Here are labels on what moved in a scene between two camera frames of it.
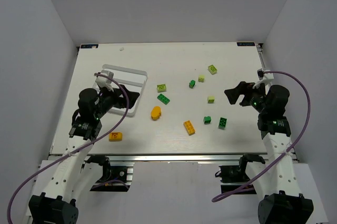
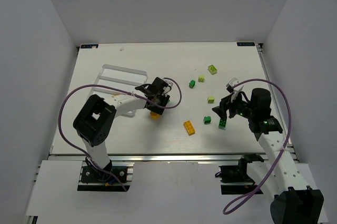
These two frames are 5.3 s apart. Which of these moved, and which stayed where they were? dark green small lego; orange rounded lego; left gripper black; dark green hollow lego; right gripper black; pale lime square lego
Moved: left gripper black; right gripper black
Stayed: dark green small lego; orange rounded lego; dark green hollow lego; pale lime square lego
